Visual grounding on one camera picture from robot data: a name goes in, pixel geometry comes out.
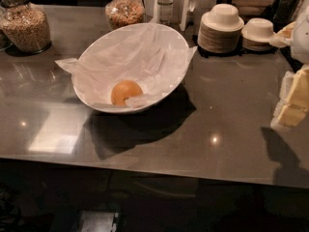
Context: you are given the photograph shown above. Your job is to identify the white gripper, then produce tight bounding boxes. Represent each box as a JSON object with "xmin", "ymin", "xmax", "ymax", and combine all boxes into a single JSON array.
[{"xmin": 269, "ymin": 6, "xmax": 309, "ymax": 131}]

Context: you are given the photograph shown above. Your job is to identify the orange fruit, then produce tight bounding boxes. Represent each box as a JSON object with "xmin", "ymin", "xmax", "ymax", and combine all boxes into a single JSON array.
[{"xmin": 111, "ymin": 79, "xmax": 143, "ymax": 106}]

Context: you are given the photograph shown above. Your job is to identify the white tilted bowl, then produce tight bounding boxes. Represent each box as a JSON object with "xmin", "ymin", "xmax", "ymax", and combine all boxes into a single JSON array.
[{"xmin": 71, "ymin": 22, "xmax": 190, "ymax": 115}]

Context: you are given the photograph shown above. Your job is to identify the short stack paper bowls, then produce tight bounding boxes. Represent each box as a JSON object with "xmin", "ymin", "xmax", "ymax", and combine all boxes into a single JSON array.
[{"xmin": 241, "ymin": 17, "xmax": 274, "ymax": 51}]

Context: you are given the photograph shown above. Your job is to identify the tall stack paper bowls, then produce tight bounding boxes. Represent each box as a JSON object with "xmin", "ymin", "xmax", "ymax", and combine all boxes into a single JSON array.
[{"xmin": 197, "ymin": 4, "xmax": 244, "ymax": 54}]

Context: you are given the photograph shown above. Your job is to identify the white paper liner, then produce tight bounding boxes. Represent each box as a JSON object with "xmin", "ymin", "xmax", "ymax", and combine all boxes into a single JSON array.
[{"xmin": 54, "ymin": 23, "xmax": 198, "ymax": 109}]

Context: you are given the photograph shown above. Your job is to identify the clear glass bottle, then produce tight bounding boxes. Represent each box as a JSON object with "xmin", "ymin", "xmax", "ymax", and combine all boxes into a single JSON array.
[{"xmin": 156, "ymin": 0, "xmax": 174, "ymax": 25}]

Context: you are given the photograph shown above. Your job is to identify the glass cereal jar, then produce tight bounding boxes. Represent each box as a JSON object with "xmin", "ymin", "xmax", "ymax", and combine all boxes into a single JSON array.
[{"xmin": 105, "ymin": 0, "xmax": 145, "ymax": 30}]

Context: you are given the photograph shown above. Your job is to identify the large glass grain jar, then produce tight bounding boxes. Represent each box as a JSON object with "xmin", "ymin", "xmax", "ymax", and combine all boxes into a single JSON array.
[{"xmin": 1, "ymin": 0, "xmax": 51, "ymax": 54}]

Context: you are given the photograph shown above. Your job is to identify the glass jar at left edge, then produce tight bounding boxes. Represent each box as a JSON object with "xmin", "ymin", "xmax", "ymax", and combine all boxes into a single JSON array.
[{"xmin": 0, "ymin": 8, "xmax": 12, "ymax": 51}]

